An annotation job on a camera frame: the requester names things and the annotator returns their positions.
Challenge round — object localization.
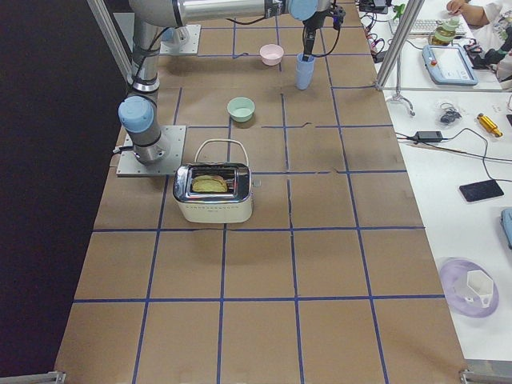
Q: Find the gold metal cylinder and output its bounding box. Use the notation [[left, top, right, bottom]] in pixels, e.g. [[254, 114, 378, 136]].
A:
[[477, 113, 503, 138]]

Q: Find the black earphones bundle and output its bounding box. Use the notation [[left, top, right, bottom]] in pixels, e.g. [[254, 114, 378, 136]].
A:
[[437, 102, 462, 126]]

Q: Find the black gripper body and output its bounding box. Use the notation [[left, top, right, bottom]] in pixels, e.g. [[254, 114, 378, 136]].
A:
[[302, 25, 317, 45]]

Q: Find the mint green bowl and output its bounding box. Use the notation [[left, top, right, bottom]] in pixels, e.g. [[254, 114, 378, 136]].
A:
[[227, 97, 255, 122]]

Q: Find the black power adapter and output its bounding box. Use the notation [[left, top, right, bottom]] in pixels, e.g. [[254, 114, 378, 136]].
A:
[[414, 130, 444, 143]]

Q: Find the blue device at edge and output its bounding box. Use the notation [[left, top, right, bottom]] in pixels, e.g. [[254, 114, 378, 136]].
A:
[[500, 208, 512, 249]]

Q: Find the white keyboard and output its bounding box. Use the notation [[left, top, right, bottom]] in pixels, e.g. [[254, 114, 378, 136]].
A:
[[388, 19, 450, 36]]

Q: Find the blue teach pendant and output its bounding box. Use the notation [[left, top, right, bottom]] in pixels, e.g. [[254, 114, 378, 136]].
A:
[[422, 45, 478, 86]]

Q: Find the aluminium frame post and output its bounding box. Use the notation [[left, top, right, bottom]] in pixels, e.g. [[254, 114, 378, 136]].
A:
[[87, 0, 131, 82], [374, 0, 424, 90]]

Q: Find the person hand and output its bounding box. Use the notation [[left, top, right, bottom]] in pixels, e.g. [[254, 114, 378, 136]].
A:
[[446, 0, 470, 15]]

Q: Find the toast slice in toaster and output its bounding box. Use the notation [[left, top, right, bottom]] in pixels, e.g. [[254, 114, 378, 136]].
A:
[[191, 174, 228, 193]]

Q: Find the pink bowl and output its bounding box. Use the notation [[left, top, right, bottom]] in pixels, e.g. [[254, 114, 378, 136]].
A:
[[259, 44, 284, 66]]

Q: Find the black smartphone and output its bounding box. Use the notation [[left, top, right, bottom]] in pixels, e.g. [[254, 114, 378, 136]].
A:
[[459, 179, 504, 202]]

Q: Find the cream and chrome toaster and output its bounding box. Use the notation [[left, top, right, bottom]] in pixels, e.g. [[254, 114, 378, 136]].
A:
[[173, 162, 253, 224]]

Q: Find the glass tea bottle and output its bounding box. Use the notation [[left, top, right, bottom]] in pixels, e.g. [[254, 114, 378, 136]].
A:
[[428, 18, 459, 46]]

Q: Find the white toaster power cord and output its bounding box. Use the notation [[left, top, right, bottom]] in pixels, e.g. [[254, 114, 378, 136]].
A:
[[194, 138, 251, 167]]

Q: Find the aluminium frame post left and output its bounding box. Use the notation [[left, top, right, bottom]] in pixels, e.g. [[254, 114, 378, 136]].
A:
[[87, 0, 131, 82]]

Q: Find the blue plastic cup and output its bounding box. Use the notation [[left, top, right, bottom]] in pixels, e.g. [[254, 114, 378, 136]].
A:
[[296, 54, 315, 83]]

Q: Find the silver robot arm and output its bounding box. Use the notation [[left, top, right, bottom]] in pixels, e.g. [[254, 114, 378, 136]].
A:
[[118, 1, 183, 165], [152, 0, 346, 62]]

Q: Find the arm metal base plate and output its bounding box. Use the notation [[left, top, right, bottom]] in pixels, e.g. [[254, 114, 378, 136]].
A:
[[160, 24, 201, 56], [116, 126, 186, 177]]

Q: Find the black cable on table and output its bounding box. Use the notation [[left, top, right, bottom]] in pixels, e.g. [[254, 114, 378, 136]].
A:
[[395, 127, 512, 183]]

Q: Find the white hexagonal funnel cup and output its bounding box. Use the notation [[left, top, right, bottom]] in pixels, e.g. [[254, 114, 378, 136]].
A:
[[454, 270, 494, 308]]

